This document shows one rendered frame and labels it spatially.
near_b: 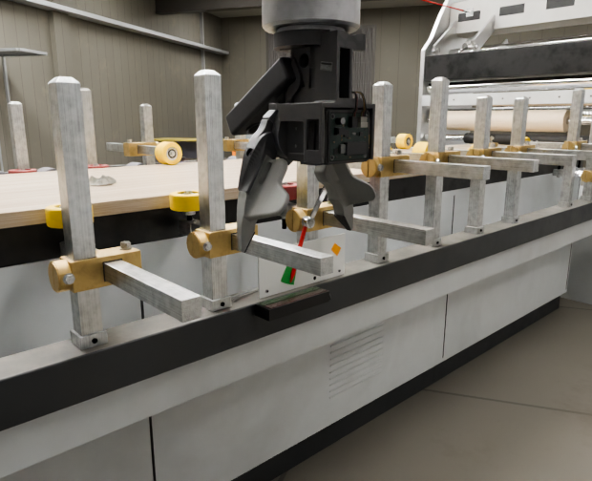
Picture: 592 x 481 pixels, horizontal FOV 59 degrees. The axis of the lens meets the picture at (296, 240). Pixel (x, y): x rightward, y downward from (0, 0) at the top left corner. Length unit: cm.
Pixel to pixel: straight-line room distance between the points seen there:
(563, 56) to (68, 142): 286
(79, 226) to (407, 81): 1136
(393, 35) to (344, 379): 1082
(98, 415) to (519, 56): 299
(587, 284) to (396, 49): 928
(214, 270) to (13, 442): 42
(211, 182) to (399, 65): 1120
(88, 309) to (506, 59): 296
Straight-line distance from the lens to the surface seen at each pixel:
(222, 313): 101
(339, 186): 56
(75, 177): 86
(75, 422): 99
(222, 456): 150
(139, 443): 133
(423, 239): 100
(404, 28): 1216
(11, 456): 98
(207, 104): 96
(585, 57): 329
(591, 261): 344
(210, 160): 96
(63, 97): 85
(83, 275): 88
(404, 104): 1202
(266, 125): 50
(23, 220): 106
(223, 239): 99
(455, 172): 124
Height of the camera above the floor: 106
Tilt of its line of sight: 13 degrees down
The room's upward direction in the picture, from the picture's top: straight up
